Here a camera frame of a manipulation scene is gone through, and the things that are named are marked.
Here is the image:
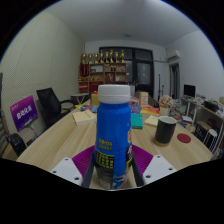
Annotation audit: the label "black framed glass door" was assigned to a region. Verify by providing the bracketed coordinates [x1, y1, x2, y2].
[98, 46, 155, 98]

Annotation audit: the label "small upright cardboard box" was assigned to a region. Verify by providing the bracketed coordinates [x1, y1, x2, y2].
[138, 91, 150, 108]

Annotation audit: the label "white wall air conditioner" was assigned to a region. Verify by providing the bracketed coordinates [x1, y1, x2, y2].
[166, 49, 182, 63]

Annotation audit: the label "black mug white inside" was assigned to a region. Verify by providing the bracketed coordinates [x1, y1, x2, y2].
[153, 115, 178, 148]

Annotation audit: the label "black office chair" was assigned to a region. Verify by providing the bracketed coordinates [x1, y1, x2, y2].
[35, 87, 76, 129]

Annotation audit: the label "stacked books pile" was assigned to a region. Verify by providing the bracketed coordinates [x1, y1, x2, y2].
[173, 103, 186, 116]

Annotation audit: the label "white round stool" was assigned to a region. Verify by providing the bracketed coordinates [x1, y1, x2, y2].
[202, 128, 219, 151]

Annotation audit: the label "purple sign board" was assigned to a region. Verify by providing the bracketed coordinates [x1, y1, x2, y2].
[9, 95, 39, 133]

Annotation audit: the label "striped folding lounger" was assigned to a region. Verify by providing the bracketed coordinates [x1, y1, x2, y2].
[0, 123, 9, 158]

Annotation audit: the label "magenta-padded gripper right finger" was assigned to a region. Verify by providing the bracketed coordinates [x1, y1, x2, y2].
[130, 143, 177, 188]

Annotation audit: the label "wooden shelf unit with trophies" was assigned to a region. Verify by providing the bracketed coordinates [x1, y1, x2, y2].
[78, 49, 128, 94]

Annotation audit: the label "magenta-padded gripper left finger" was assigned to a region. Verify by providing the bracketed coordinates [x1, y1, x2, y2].
[50, 144, 98, 188]

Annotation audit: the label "blue drink bottle white cap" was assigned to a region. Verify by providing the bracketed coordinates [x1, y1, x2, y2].
[92, 84, 134, 191]

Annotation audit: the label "long wooden side desk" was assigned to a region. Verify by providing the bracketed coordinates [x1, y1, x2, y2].
[181, 96, 224, 154]

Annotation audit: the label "black box-shaped device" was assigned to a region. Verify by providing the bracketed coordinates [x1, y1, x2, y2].
[203, 100, 219, 112]

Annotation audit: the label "dark stool with wooden top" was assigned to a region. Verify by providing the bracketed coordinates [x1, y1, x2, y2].
[196, 120, 211, 134]

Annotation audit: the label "yellow gift box red ribbon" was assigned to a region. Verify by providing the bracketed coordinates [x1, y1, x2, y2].
[90, 91, 101, 107]

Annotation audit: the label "pink flowers in white pot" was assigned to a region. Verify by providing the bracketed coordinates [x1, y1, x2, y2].
[158, 94, 174, 117]

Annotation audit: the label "black glossy bin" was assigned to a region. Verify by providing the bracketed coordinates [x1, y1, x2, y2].
[6, 132, 28, 158]

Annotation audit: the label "orange book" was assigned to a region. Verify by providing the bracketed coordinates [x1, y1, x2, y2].
[139, 105, 161, 117]

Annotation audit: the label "tan paper sheet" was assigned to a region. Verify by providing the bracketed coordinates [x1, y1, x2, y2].
[143, 114, 160, 128]

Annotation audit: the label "cream book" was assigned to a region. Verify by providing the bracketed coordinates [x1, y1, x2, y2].
[71, 109, 98, 126]

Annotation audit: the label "flat round red coaster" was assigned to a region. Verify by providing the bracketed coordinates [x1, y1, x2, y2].
[176, 132, 192, 145]

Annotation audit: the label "small round side table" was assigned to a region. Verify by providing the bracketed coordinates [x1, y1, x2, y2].
[70, 92, 90, 105]

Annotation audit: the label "black computer monitor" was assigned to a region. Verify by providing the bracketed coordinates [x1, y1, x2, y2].
[183, 84, 197, 99]

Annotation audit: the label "black microphone stand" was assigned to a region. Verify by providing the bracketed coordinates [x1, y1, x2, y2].
[156, 73, 166, 99]

